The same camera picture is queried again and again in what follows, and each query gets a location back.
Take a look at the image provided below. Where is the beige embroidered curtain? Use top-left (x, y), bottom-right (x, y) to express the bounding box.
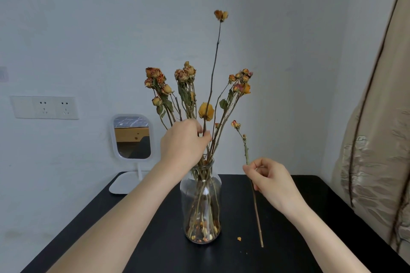
top-left (330, 0), bottom-right (410, 265)

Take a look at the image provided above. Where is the pile of dried orange petals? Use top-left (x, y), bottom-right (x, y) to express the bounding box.
top-left (185, 221), bottom-right (221, 243)

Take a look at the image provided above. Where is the person's right forearm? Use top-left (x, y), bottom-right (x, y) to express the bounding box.
top-left (287, 204), bottom-right (372, 273)

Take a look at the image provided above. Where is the person's left forearm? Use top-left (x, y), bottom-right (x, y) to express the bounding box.
top-left (46, 160), bottom-right (183, 273)

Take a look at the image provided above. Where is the person's left hand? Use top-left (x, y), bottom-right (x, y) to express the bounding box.
top-left (159, 118), bottom-right (213, 184)

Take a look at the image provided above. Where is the white standing mirror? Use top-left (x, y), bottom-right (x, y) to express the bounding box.
top-left (108, 113), bottom-right (154, 195)

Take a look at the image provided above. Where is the white wall socket panel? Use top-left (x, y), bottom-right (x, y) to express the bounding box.
top-left (9, 95), bottom-right (79, 120)

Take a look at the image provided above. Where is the person's right hand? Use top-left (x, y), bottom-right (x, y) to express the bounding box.
top-left (242, 157), bottom-right (309, 222)

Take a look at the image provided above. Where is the black table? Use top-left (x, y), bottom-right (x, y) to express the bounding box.
top-left (20, 172), bottom-right (410, 273)

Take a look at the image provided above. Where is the thin dark stem dried flower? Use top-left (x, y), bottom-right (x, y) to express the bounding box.
top-left (230, 119), bottom-right (264, 248)

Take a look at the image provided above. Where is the clear glass vase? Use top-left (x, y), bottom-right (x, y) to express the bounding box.
top-left (179, 159), bottom-right (222, 244)

